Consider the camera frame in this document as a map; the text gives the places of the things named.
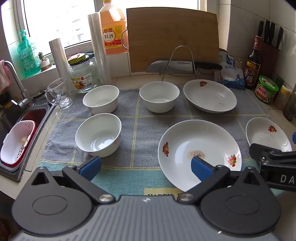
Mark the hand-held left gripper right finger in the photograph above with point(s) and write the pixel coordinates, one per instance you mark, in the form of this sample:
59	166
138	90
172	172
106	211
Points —
201	169

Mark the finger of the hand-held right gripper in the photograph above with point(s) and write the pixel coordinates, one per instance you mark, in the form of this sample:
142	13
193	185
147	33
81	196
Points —
294	138
256	151

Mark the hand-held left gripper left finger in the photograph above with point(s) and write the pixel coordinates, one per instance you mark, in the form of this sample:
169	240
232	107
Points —
90	168

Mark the white floral plate with stain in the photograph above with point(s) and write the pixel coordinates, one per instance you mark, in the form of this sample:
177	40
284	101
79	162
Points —
182	143

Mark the white bowl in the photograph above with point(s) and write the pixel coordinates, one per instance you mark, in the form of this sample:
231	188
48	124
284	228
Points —
97	136
159	95
100	98

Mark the glass bottle with red cap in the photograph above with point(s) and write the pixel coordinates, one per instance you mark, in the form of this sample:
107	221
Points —
291	104

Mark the yellow lidded spice jar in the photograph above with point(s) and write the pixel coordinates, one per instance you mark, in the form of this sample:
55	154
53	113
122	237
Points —
283	97

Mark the green lidded sauce jar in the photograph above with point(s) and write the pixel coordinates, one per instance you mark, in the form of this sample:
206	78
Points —
267	90

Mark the grey checked mat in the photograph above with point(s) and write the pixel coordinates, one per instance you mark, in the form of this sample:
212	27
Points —
138	129

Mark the steel sink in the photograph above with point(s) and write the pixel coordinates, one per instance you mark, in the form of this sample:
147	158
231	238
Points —
44	125

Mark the red basin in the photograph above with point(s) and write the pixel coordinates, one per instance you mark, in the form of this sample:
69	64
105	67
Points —
34	114

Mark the clear glass mug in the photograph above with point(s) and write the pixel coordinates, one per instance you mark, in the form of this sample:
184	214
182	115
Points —
61	95

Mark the white colander basket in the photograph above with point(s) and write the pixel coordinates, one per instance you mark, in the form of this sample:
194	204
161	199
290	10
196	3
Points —
13	148

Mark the white and blue salt bag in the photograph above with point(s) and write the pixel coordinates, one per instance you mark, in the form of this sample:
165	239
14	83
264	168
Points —
232	76

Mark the dark vinegar bottle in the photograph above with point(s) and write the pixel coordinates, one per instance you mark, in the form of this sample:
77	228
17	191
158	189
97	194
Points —
252	69

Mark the dark red knife block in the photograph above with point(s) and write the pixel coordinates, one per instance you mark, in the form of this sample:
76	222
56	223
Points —
271	60

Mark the glass jar with lid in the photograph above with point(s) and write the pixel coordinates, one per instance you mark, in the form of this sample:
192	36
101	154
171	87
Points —
83	78

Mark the small steel dish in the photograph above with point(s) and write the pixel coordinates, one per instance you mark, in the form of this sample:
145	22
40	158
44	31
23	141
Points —
39	93

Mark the binder clips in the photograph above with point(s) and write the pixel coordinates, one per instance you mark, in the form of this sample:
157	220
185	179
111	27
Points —
237	62

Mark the black knife in block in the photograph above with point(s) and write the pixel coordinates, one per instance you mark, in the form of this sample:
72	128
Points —
279	38
260	29
267	31
271	33

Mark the steel faucet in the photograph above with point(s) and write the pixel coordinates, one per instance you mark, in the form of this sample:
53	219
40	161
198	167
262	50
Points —
18	85

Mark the short plastic wrap roll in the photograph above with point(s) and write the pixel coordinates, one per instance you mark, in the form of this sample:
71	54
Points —
59	60

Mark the small potted plant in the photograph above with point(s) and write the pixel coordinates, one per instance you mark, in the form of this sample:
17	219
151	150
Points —
44	63

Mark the tall plastic wrap roll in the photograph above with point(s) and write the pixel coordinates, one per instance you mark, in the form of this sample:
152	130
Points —
99	46

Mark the pink towel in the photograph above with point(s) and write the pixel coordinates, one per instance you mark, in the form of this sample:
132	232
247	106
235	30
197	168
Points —
4	77

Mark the green detergent pump bottle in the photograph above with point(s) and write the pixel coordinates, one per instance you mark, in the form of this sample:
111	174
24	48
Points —
29	58

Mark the wooden cutting board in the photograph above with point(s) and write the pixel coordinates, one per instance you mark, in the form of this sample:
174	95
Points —
171	32

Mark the orange cooking wine bottle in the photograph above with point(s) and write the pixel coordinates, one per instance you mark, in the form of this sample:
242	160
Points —
112	25

